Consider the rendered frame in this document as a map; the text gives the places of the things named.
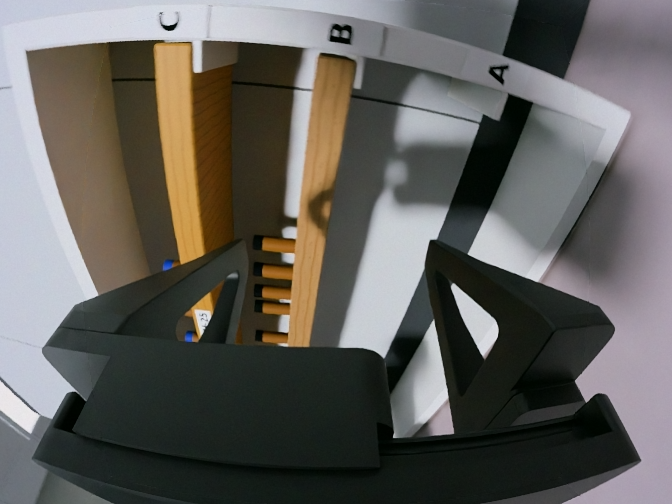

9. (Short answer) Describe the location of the light grey wall panel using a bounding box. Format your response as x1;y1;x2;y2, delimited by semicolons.
0;0;589;419

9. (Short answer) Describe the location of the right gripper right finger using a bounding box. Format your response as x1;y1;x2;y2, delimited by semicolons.
424;239;615;434

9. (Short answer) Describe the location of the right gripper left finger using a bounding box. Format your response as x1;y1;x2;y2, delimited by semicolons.
59;239;249;344

